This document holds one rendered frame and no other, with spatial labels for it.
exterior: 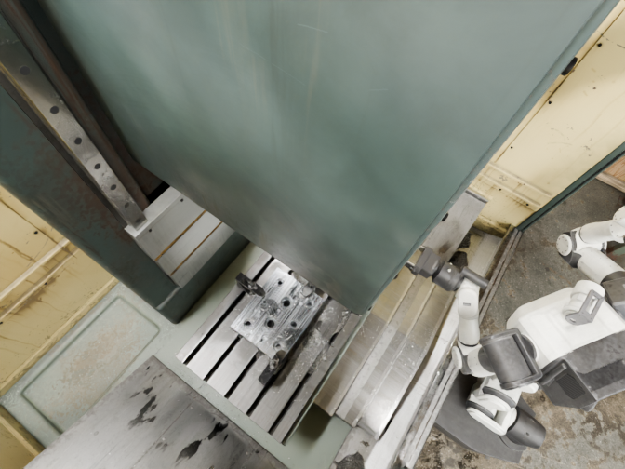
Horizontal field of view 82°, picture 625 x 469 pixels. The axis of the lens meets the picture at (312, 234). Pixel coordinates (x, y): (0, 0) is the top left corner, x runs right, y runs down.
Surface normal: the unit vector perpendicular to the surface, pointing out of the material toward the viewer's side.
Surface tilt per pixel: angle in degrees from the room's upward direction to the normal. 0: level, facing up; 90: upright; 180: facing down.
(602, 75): 90
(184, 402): 24
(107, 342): 0
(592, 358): 18
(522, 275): 0
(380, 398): 8
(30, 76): 90
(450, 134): 90
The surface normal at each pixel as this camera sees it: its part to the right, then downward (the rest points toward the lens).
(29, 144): 0.82, 0.54
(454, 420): 0.07, -0.44
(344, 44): -0.57, 0.72
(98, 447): 0.30, -0.69
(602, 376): -0.18, -0.58
